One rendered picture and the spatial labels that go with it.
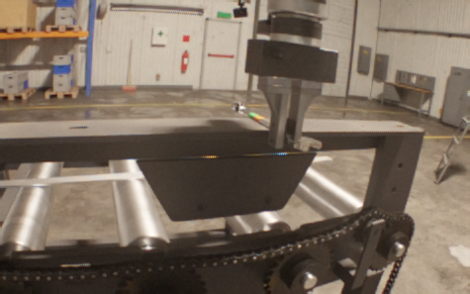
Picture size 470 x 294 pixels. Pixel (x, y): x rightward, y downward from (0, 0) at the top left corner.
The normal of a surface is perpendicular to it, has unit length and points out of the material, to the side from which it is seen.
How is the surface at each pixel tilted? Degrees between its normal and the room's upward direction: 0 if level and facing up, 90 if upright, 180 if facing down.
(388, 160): 90
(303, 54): 90
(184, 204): 90
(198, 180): 90
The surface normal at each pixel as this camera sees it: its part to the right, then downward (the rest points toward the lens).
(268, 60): 0.38, 0.30
